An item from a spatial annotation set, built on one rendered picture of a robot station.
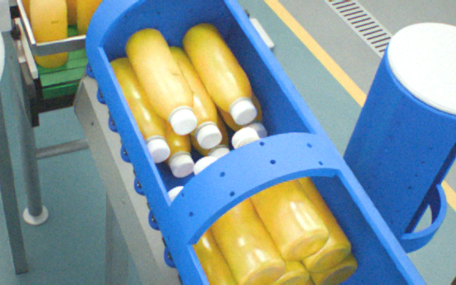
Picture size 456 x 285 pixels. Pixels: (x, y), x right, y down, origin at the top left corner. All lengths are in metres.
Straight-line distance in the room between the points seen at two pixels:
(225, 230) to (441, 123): 0.60
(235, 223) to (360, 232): 0.21
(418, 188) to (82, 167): 1.31
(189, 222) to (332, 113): 1.93
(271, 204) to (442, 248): 1.65
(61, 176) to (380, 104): 1.31
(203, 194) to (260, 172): 0.08
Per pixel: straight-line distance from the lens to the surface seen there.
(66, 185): 2.40
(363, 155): 1.53
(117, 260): 1.77
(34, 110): 1.47
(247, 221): 0.92
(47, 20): 1.38
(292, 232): 0.88
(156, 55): 1.12
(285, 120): 1.16
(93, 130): 1.38
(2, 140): 1.73
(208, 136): 1.10
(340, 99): 2.85
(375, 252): 1.02
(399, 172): 1.49
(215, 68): 1.13
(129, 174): 1.23
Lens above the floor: 1.88
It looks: 47 degrees down
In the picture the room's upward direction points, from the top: 12 degrees clockwise
